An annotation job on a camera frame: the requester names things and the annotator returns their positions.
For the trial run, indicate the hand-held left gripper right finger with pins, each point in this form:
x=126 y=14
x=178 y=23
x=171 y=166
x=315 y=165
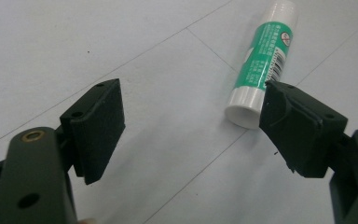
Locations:
x=298 y=130

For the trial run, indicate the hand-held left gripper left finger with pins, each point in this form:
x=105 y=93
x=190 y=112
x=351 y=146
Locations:
x=93 y=130

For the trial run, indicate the green and white glue stick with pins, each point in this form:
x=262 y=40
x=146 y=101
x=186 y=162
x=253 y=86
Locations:
x=262 y=59

